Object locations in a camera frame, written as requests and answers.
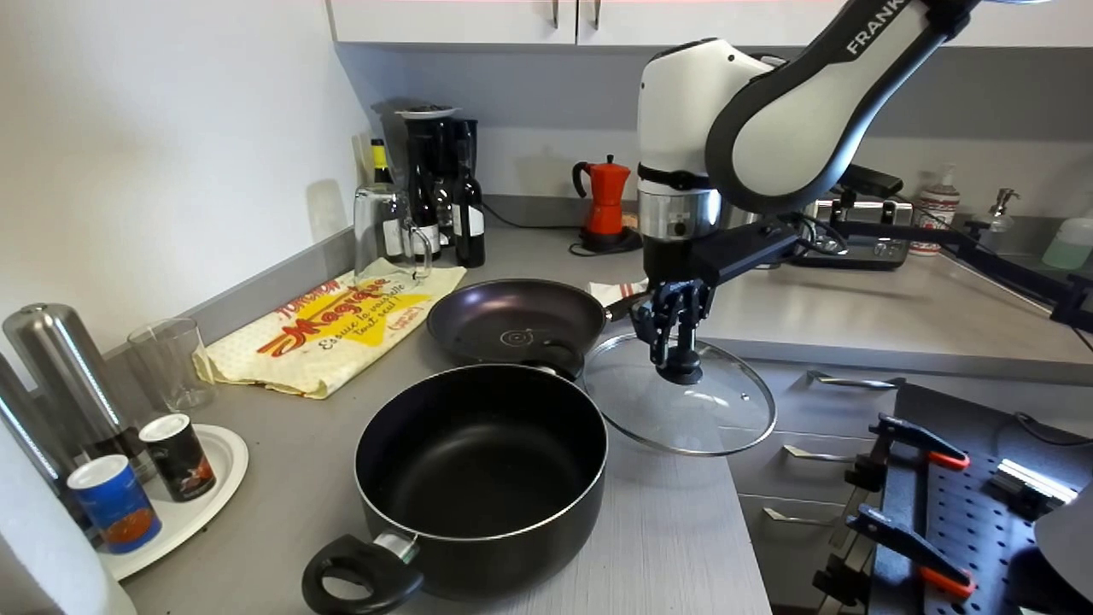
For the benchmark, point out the black drip coffee maker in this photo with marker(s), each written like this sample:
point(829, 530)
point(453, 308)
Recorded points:
point(415, 143)

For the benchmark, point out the white kitchen towel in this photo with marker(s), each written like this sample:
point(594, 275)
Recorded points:
point(618, 293)

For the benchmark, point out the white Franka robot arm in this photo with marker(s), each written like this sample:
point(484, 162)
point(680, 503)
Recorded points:
point(799, 115)

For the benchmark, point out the dark frying pan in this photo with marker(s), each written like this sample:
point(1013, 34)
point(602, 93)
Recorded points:
point(514, 325)

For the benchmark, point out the glass lid with black knob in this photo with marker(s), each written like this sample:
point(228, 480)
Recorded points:
point(730, 410)

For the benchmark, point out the tall clear glass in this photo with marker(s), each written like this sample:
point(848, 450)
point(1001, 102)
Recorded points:
point(382, 233)

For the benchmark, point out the white plate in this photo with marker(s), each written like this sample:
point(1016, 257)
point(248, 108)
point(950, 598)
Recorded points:
point(210, 490)

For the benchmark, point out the red moka pot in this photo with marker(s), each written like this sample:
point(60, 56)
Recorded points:
point(607, 197)

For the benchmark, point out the yellow printed tea towel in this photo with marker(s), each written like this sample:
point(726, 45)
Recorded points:
point(328, 328)

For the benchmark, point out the chrome faucet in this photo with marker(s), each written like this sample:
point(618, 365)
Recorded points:
point(1001, 208)

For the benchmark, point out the blue printed cup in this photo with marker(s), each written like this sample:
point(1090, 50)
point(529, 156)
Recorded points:
point(114, 508)

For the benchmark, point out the yellow-capped bottle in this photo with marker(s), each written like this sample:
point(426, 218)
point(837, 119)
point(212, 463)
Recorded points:
point(387, 222)

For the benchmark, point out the dark wine bottle white label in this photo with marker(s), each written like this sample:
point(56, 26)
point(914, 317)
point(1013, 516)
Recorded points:
point(470, 218)

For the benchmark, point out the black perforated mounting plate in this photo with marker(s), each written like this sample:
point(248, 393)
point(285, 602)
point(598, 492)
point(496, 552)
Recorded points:
point(992, 526)

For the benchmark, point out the black cooking pot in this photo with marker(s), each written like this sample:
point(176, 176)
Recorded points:
point(479, 467)

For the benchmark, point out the clear plastic bottle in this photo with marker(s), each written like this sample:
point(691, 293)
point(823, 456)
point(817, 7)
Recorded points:
point(936, 198)

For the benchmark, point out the white paper towel roll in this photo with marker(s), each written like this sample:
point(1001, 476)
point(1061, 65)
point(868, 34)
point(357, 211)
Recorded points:
point(52, 570)

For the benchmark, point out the steel grinder mill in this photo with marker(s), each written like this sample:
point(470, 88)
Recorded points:
point(69, 369)
point(22, 430)

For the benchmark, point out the black clamp orange tip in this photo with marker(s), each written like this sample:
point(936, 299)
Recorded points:
point(909, 446)
point(901, 552)

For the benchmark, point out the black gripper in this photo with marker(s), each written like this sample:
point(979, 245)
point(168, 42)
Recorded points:
point(680, 262)

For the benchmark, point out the small clear glass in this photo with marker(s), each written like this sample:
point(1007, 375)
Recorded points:
point(173, 365)

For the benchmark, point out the silver black toaster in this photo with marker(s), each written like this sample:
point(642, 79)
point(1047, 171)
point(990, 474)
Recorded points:
point(856, 233)

